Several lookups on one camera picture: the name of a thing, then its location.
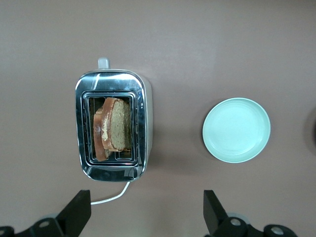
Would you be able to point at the brown bread slice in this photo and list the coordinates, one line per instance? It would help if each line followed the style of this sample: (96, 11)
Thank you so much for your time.
(118, 123)
(98, 138)

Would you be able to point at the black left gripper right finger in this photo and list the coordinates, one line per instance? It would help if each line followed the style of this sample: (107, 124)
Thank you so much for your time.
(214, 217)

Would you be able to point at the mint green plate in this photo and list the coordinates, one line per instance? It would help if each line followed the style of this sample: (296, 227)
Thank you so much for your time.
(235, 130)

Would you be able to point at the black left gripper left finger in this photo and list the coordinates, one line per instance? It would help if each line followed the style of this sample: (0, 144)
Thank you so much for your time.
(76, 212)

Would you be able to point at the silver two-slot toaster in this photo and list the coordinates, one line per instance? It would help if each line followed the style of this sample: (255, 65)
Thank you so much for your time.
(111, 84)

